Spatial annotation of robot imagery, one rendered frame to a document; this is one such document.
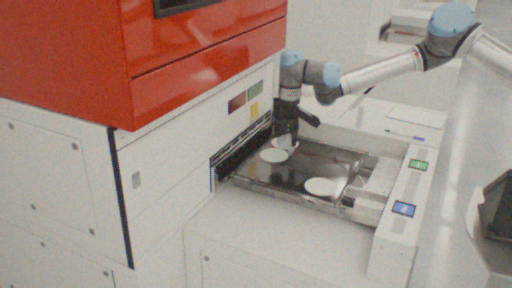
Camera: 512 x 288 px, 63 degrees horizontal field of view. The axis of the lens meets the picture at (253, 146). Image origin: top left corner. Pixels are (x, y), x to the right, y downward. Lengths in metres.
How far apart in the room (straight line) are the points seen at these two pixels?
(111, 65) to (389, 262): 0.78
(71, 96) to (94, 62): 0.13
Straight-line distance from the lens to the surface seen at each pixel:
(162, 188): 1.14
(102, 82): 0.92
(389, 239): 1.07
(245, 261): 1.22
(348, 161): 1.49
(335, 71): 1.30
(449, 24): 1.35
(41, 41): 1.02
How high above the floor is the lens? 1.62
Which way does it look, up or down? 28 degrees down
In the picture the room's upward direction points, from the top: 1 degrees clockwise
